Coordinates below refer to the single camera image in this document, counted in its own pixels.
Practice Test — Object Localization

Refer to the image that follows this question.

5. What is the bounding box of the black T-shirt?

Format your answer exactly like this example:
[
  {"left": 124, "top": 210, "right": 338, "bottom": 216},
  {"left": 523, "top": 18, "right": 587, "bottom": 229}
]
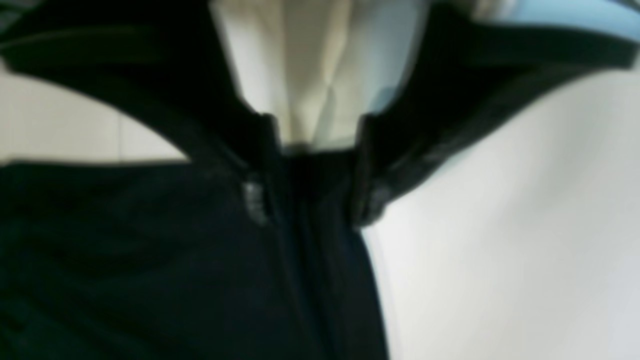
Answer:
[{"left": 1, "top": 151, "right": 390, "bottom": 360}]

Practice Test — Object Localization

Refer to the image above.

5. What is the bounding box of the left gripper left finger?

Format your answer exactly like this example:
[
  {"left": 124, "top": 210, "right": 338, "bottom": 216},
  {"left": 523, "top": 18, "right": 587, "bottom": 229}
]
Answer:
[{"left": 1, "top": 0, "right": 275, "bottom": 225}]

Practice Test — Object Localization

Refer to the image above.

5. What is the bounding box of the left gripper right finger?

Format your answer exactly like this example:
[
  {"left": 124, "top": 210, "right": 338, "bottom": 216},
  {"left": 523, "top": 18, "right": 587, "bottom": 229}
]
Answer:
[{"left": 350, "top": 0, "right": 639, "bottom": 228}]

